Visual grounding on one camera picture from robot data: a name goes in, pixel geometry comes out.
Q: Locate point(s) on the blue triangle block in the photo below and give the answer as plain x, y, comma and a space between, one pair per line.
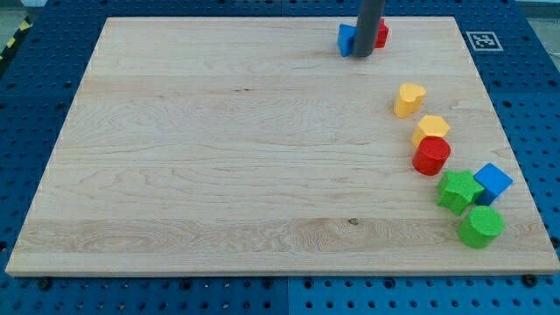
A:
345, 39

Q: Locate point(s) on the light wooden board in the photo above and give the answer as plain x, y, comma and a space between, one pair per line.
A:
238, 146

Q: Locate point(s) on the yellow heart block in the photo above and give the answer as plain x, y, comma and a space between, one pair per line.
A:
409, 99

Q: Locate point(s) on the red cylinder block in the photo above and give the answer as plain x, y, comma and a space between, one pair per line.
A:
431, 155

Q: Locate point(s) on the yellow hexagon block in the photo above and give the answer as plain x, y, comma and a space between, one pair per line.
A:
430, 126

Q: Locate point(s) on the red block behind rod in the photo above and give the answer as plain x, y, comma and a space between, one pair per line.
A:
382, 34

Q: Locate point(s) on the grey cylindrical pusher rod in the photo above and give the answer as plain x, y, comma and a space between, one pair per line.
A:
368, 22

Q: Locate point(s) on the green star block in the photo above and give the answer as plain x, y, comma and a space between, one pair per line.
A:
458, 190

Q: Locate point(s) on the green cylinder block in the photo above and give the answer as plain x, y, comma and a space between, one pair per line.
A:
480, 227

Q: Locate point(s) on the blue cube block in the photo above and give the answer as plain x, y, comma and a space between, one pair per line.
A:
494, 181

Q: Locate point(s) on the white fiducial marker tag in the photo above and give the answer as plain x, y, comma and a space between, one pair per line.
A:
484, 41

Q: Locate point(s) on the yellow black hazard tape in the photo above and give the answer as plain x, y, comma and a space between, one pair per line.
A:
16, 40

